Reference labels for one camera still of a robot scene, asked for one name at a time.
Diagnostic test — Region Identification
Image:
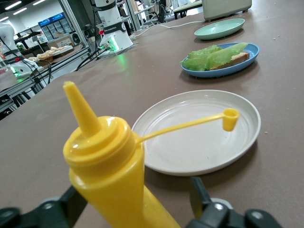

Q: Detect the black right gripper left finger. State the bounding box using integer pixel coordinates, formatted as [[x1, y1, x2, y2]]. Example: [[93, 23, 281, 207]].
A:
[[0, 185, 88, 228]]

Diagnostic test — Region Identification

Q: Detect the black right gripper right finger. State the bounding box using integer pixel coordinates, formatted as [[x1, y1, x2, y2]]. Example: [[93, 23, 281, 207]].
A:
[[186, 177, 285, 228]]

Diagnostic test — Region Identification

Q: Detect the yellow squeeze bottle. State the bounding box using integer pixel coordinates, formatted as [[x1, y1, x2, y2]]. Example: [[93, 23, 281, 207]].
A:
[[62, 81, 240, 228]]

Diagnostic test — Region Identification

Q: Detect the green lettuce leaf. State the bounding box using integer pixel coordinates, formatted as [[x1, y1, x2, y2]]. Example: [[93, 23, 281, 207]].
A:
[[180, 42, 249, 72]]

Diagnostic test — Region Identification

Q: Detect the brown bread slice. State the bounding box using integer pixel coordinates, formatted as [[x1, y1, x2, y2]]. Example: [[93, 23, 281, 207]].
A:
[[209, 52, 250, 71]]

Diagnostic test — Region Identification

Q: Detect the beige round plate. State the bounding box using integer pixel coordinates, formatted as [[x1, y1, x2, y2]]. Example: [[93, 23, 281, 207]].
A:
[[131, 89, 262, 177]]

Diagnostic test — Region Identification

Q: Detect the blue round plate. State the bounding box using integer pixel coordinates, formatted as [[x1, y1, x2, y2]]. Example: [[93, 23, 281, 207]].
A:
[[180, 42, 260, 78]]

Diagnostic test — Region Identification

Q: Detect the pale green round plate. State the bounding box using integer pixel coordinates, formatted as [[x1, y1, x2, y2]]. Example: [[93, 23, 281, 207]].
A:
[[194, 18, 246, 40]]

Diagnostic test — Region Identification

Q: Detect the brown table cover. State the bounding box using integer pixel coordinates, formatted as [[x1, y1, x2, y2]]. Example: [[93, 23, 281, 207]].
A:
[[0, 9, 304, 228]]

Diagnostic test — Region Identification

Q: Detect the brown cardboard box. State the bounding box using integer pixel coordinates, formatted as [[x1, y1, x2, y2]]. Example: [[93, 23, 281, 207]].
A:
[[47, 39, 74, 52]]

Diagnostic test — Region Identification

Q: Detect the blue-topped display fridge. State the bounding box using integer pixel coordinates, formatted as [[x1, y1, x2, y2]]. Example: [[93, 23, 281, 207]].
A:
[[38, 13, 72, 41]]

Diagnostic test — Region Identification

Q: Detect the beige two-slot toaster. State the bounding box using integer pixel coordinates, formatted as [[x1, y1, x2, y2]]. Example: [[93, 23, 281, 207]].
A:
[[201, 0, 253, 22]]

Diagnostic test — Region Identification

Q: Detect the black cable to arm base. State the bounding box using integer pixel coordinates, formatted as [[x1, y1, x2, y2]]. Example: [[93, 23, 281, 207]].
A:
[[75, 46, 106, 72]]

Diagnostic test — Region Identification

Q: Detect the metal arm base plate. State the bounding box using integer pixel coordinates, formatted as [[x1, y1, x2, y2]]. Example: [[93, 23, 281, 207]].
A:
[[96, 42, 141, 60]]

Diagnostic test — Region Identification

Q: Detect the tall aluminium cell frame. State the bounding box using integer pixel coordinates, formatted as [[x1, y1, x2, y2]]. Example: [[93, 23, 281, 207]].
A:
[[59, 0, 95, 55]]

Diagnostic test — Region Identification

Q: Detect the white toaster power cable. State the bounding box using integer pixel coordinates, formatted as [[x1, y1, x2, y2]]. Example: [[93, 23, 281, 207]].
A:
[[129, 20, 205, 41]]

